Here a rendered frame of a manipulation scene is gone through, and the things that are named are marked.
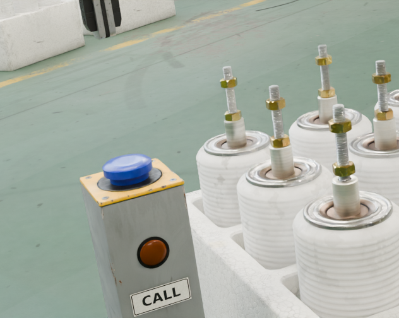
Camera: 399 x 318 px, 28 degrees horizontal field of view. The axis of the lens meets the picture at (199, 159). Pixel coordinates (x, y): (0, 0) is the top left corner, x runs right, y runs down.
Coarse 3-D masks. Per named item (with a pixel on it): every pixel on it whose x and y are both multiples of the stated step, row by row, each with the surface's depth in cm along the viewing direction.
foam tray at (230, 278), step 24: (192, 192) 96; (192, 216) 89; (216, 240) 83; (240, 240) 84; (216, 264) 81; (240, 264) 77; (216, 288) 83; (240, 288) 75; (264, 288) 72; (288, 288) 74; (216, 312) 85; (240, 312) 77; (264, 312) 71; (288, 312) 67; (312, 312) 67; (384, 312) 65
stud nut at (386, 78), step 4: (388, 72) 79; (372, 76) 79; (376, 76) 79; (380, 76) 78; (384, 76) 78; (388, 76) 79; (372, 80) 80; (376, 80) 79; (380, 80) 79; (384, 80) 78; (388, 80) 79
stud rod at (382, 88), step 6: (378, 66) 79; (384, 66) 79; (378, 72) 79; (384, 72) 79; (378, 84) 79; (384, 84) 79; (378, 90) 80; (384, 90) 79; (378, 96) 80; (384, 96) 80; (378, 102) 80; (384, 102) 80; (378, 108) 80; (384, 108) 80
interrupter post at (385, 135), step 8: (376, 120) 80; (392, 120) 80; (376, 128) 80; (384, 128) 80; (392, 128) 80; (376, 136) 81; (384, 136) 80; (392, 136) 80; (376, 144) 81; (384, 144) 81; (392, 144) 81
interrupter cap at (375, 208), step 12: (360, 192) 70; (372, 192) 70; (312, 204) 69; (324, 204) 69; (360, 204) 69; (372, 204) 68; (384, 204) 67; (312, 216) 67; (324, 216) 67; (336, 216) 67; (360, 216) 66; (372, 216) 65; (384, 216) 65; (324, 228) 65; (336, 228) 64; (348, 228) 64; (360, 228) 64
